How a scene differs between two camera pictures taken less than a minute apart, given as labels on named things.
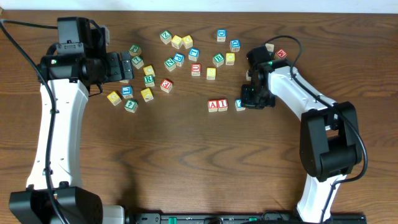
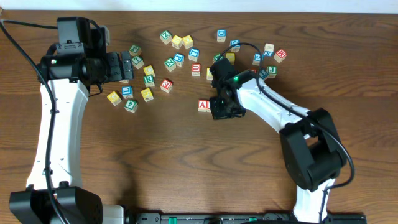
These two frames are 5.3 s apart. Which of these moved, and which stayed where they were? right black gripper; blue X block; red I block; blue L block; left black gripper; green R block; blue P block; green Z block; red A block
Moved: red A block; right black gripper; red I block
Stayed: blue P block; blue L block; green Z block; blue X block; left black gripper; green R block
